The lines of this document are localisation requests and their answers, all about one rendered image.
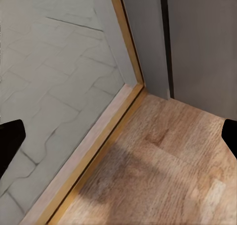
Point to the fixed window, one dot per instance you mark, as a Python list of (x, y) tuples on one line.
[(70, 70)]

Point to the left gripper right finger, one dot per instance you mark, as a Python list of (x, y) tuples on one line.
[(229, 135)]

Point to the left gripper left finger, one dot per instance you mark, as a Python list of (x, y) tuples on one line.
[(12, 134)]

